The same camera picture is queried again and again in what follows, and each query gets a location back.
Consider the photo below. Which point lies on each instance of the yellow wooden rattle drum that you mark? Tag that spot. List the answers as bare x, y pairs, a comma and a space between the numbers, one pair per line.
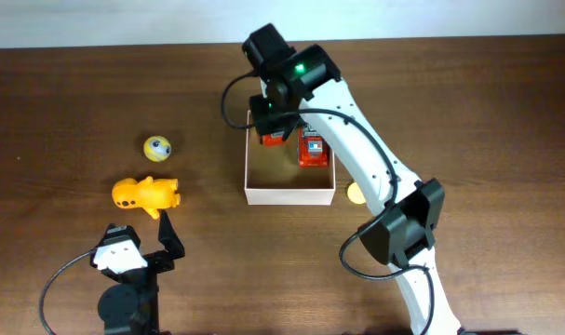
355, 194

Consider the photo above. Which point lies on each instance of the red toy police car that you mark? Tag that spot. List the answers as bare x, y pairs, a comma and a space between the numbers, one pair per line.
272, 139

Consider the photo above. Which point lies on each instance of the orange toy dog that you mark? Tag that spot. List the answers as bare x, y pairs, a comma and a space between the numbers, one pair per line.
151, 195

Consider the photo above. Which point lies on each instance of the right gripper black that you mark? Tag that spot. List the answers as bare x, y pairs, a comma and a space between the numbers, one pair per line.
263, 121

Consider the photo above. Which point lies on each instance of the white cardboard box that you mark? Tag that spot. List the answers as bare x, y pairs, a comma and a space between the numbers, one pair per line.
273, 176

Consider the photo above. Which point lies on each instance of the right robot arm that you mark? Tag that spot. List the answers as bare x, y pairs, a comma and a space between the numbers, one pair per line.
308, 87

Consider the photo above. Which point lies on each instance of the red toy fire truck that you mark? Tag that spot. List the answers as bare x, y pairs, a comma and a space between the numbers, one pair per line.
313, 151

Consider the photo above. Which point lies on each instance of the yellow face ball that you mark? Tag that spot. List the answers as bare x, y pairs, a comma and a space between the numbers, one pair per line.
157, 148

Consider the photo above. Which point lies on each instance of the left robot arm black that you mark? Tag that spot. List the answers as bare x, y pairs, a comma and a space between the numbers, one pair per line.
130, 307

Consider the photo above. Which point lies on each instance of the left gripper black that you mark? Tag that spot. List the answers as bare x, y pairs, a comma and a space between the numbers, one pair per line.
164, 259

